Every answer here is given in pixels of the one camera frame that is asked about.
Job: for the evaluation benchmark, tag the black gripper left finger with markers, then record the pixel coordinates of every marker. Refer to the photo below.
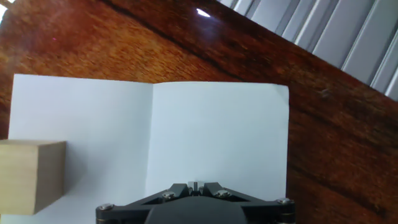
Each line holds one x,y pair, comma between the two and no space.
140,208

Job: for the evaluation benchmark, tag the glossy red-brown wooden board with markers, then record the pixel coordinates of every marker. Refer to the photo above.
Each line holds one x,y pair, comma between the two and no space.
93,40

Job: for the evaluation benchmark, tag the small light wooden block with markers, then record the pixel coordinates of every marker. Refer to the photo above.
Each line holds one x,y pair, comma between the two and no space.
28,177

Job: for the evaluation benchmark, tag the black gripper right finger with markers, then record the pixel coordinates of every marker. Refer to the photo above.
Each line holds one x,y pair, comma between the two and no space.
261,208

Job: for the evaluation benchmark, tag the white paper sheet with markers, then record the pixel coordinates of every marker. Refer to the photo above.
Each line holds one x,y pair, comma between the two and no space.
202,130

